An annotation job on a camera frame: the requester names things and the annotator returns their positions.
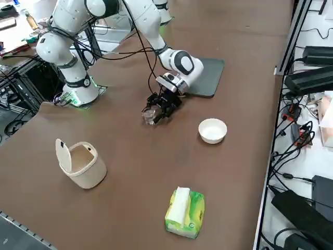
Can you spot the metal base plate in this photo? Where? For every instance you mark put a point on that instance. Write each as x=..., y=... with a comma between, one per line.
x=100, y=89

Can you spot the black power supply box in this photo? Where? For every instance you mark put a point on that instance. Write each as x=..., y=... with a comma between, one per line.
x=318, y=54
x=323, y=192
x=294, y=211
x=309, y=80

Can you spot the amber glass bottle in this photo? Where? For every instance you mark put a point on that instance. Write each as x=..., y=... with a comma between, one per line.
x=31, y=20

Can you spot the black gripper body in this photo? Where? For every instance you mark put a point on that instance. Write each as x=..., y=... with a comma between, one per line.
x=170, y=100

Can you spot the grey-teal plastic tray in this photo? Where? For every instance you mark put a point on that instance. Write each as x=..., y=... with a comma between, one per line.
x=208, y=78

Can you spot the aluminium frame post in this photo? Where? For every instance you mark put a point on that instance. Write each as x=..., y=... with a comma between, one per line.
x=294, y=34

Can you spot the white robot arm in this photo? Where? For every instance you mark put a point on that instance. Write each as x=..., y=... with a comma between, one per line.
x=164, y=13
x=145, y=18

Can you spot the green tissue pack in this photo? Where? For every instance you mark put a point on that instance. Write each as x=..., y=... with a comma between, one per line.
x=187, y=216

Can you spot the white cardboard box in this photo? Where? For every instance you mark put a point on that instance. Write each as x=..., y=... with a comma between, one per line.
x=327, y=122

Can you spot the clear glass measuring cup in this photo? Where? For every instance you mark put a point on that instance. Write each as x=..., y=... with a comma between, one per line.
x=148, y=117

